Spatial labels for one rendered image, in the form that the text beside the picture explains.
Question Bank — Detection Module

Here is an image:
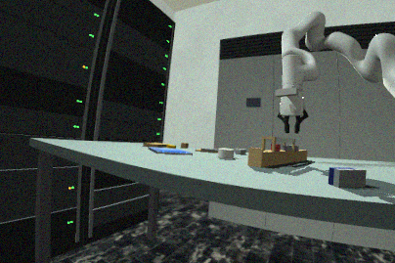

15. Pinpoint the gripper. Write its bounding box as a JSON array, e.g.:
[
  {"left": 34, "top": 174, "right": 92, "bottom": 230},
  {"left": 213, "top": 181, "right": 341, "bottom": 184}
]
[{"left": 278, "top": 91, "right": 309, "bottom": 134}]

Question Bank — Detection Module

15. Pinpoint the white cylinder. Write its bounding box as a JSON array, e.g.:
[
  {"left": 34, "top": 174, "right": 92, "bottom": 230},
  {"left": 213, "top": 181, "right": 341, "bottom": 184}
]
[{"left": 218, "top": 149, "right": 234, "bottom": 158}]

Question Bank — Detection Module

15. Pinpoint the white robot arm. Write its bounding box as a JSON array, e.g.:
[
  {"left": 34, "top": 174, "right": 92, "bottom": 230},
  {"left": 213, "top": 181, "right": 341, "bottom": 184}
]
[{"left": 275, "top": 11, "right": 395, "bottom": 98}]

